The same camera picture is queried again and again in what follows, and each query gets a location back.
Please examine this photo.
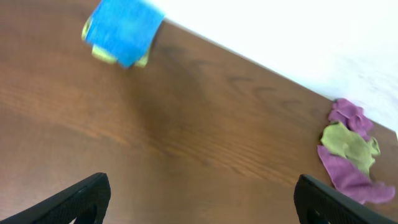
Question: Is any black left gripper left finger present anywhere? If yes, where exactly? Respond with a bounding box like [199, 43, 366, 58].
[1, 172, 111, 224]

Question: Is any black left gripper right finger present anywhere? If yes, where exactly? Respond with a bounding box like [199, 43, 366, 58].
[294, 174, 397, 224]

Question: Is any blue microfiber cloth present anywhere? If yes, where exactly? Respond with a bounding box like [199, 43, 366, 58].
[85, 0, 165, 68]

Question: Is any lower purple microfiber cloth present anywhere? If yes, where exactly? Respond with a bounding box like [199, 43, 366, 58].
[317, 145, 396, 204]

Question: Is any purple microfiber cloth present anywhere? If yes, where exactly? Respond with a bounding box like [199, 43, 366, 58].
[317, 145, 396, 204]
[328, 98, 374, 141]

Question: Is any crumpled green microfiber cloth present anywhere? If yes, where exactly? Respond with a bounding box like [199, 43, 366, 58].
[320, 122, 381, 175]

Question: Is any upper purple microfiber cloth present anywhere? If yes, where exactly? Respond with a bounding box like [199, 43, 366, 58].
[328, 98, 374, 141]

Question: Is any folded green microfiber cloth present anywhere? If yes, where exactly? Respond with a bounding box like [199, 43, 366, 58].
[81, 17, 150, 68]

